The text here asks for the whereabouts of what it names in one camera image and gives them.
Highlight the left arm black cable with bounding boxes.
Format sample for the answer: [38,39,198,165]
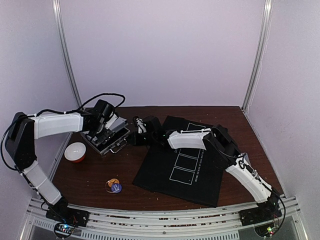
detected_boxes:
[74,92,126,113]

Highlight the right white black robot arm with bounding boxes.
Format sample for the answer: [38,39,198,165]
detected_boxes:
[130,116,283,223]

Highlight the aluminium poker chip case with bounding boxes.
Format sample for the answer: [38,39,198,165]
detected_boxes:
[80,117,130,156]

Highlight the orange white bowl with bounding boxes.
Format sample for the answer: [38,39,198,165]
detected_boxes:
[64,142,87,163]

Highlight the purple small blind button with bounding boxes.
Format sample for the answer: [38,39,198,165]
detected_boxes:
[110,183,123,194]

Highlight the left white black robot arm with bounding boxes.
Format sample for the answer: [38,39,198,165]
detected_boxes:
[0,99,124,222]

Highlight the black poker table mat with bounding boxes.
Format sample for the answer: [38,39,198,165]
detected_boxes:
[132,115,227,208]

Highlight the right aluminium corner post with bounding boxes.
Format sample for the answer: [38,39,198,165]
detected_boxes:
[242,0,274,113]

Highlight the orange big blind button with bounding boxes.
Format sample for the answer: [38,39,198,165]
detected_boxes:
[105,178,120,191]

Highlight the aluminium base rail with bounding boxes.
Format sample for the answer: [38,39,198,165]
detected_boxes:
[17,195,310,240]

